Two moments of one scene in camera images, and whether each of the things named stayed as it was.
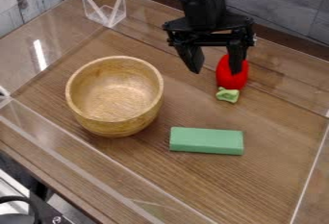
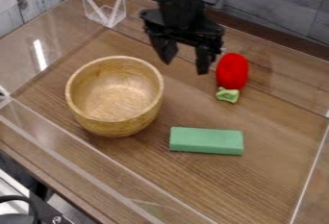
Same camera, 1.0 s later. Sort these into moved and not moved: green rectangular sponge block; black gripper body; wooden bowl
Moved: black gripper body
Not moved: green rectangular sponge block; wooden bowl
